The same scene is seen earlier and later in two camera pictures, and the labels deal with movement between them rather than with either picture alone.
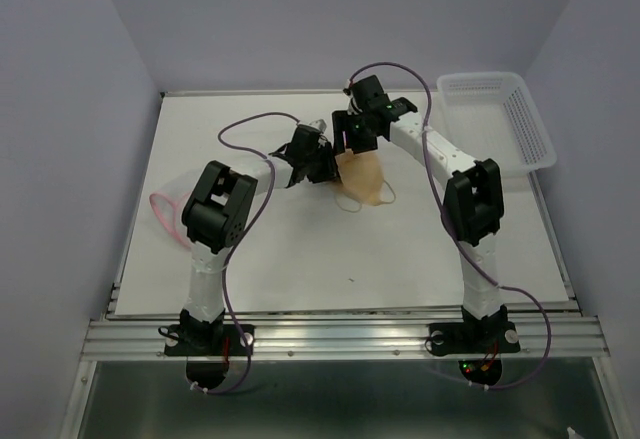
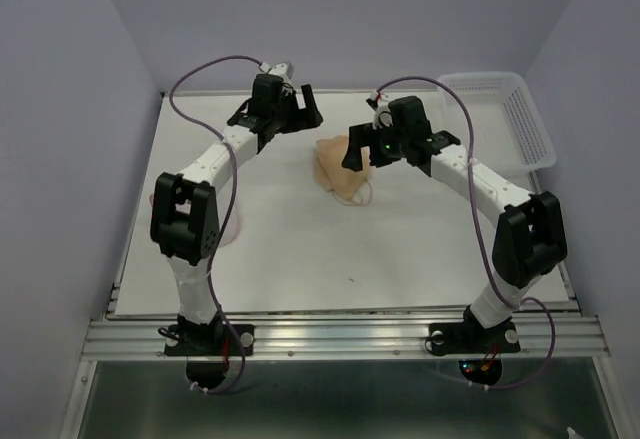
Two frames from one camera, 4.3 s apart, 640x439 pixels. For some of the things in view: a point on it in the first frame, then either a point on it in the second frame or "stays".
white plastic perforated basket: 494,116 stays
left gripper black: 328,172 -> 302,118
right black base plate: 481,346 stays
